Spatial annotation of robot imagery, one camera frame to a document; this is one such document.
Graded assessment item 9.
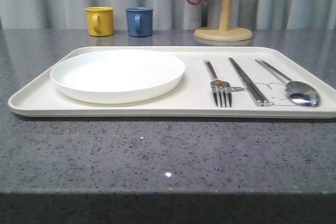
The cream rabbit serving tray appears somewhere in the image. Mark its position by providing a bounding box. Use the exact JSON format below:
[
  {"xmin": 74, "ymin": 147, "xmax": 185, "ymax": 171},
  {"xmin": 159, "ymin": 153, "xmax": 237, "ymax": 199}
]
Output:
[{"xmin": 8, "ymin": 46, "xmax": 335, "ymax": 119}]

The silver metal fork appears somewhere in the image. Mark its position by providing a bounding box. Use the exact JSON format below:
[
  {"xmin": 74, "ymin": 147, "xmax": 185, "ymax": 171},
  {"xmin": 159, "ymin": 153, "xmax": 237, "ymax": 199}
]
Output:
[{"xmin": 204, "ymin": 60, "xmax": 232, "ymax": 108}]

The blue enamel mug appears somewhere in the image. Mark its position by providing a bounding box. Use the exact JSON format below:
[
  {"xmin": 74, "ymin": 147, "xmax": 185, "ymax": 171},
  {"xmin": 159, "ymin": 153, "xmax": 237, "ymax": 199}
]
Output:
[{"xmin": 125, "ymin": 7, "xmax": 154, "ymax": 37}]

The wooden mug tree stand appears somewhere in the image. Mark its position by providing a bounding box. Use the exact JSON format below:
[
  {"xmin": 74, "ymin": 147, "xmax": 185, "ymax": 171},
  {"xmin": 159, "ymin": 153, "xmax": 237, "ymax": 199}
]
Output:
[{"xmin": 194, "ymin": 0, "xmax": 253, "ymax": 41}]

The white round plate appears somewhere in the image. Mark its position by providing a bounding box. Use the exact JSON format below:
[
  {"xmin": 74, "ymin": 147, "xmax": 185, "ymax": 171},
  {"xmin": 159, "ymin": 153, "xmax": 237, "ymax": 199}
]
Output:
[{"xmin": 50, "ymin": 49, "xmax": 185, "ymax": 104}]

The silver metal spoon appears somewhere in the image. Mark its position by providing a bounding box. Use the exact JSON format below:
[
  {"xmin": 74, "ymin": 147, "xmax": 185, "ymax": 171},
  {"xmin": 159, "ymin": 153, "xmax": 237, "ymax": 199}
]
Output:
[{"xmin": 255, "ymin": 59, "xmax": 321, "ymax": 108}]

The grey pleated curtain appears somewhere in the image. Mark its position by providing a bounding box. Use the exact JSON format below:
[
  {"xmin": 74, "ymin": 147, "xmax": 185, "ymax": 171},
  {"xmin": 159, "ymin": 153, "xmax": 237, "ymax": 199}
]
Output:
[{"xmin": 1, "ymin": 0, "xmax": 335, "ymax": 30}]

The yellow enamel mug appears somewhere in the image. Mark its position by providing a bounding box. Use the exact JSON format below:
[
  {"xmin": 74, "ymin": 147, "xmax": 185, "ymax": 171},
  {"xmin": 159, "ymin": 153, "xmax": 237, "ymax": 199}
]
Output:
[{"xmin": 84, "ymin": 6, "xmax": 114, "ymax": 37}]

